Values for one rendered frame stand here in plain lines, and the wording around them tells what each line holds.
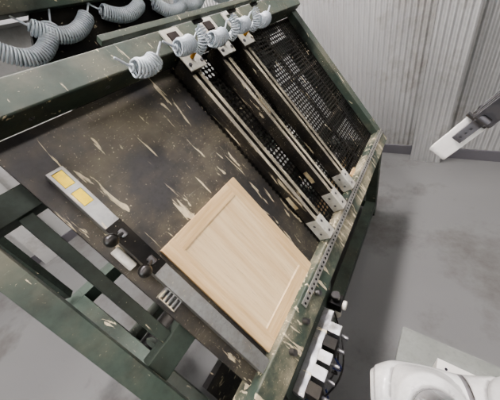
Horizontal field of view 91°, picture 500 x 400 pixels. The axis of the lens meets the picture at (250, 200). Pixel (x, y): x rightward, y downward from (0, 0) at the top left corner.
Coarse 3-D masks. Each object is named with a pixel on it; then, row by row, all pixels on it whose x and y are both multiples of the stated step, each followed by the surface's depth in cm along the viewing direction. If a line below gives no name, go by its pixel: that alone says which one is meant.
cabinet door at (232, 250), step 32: (224, 192) 103; (192, 224) 91; (224, 224) 99; (256, 224) 108; (192, 256) 87; (224, 256) 95; (256, 256) 103; (288, 256) 112; (224, 288) 90; (256, 288) 98; (288, 288) 107; (256, 320) 94
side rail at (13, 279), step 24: (0, 264) 58; (0, 288) 57; (24, 288) 59; (48, 288) 63; (48, 312) 60; (72, 312) 63; (72, 336) 62; (96, 336) 64; (96, 360) 63; (120, 360) 65; (144, 384) 67; (168, 384) 73
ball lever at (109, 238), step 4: (120, 232) 73; (124, 232) 74; (108, 236) 63; (112, 236) 63; (116, 236) 64; (120, 236) 70; (124, 236) 74; (104, 240) 63; (108, 240) 62; (112, 240) 63; (116, 240) 64; (104, 244) 63; (108, 244) 63; (112, 244) 63; (116, 244) 64
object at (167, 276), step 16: (48, 176) 69; (64, 192) 70; (80, 208) 72; (96, 208) 73; (96, 224) 75; (160, 272) 78; (176, 288) 79; (192, 288) 82; (192, 304) 81; (208, 304) 84; (208, 320) 82; (224, 320) 85; (224, 336) 83; (240, 336) 87; (240, 352) 85; (256, 352) 88; (256, 368) 87
